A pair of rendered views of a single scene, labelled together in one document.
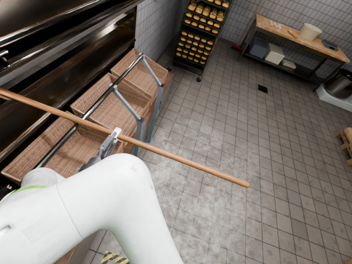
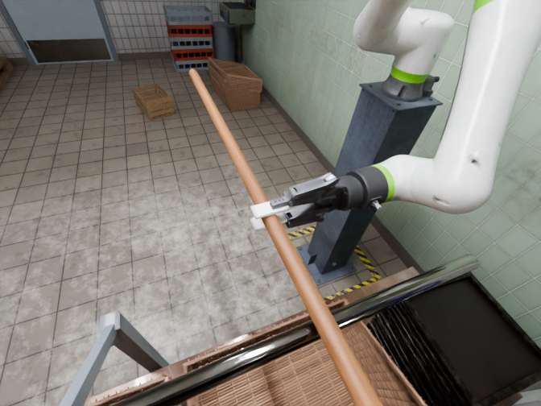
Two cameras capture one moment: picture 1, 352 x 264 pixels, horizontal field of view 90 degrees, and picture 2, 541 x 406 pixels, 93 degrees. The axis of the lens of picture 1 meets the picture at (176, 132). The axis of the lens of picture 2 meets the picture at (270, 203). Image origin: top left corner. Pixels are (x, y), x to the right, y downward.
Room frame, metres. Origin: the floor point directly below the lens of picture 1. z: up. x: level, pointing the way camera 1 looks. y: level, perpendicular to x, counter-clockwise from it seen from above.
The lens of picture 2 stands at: (0.63, 0.58, 1.58)
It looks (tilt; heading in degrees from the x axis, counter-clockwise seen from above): 47 degrees down; 244
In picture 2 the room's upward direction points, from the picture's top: 6 degrees clockwise
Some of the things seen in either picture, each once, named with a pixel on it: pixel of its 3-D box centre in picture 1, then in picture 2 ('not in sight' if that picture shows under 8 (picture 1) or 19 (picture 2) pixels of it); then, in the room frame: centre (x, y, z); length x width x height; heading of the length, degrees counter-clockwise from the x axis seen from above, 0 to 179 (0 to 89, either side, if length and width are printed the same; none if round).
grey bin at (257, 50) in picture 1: (257, 47); not in sight; (5.03, -1.13, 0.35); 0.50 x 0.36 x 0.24; 1
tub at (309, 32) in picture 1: (309, 32); not in sight; (5.12, -1.98, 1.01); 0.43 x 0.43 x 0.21
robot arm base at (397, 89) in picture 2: not in sight; (415, 83); (-0.25, -0.13, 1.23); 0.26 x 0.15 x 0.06; 1
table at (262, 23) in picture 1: (286, 54); not in sight; (5.04, -1.83, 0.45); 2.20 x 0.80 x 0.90; 91
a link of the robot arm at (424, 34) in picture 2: not in sight; (416, 45); (-0.19, -0.13, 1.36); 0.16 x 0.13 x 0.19; 146
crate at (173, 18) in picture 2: not in sight; (187, 14); (0.06, -3.93, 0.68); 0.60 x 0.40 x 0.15; 1
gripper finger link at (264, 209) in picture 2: (116, 133); (270, 208); (0.49, 0.28, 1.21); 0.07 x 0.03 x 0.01; 2
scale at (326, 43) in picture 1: (329, 45); not in sight; (5.10, -2.55, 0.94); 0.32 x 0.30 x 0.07; 1
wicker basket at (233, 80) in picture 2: not in sight; (234, 74); (-0.25, -2.64, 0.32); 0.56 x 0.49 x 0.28; 99
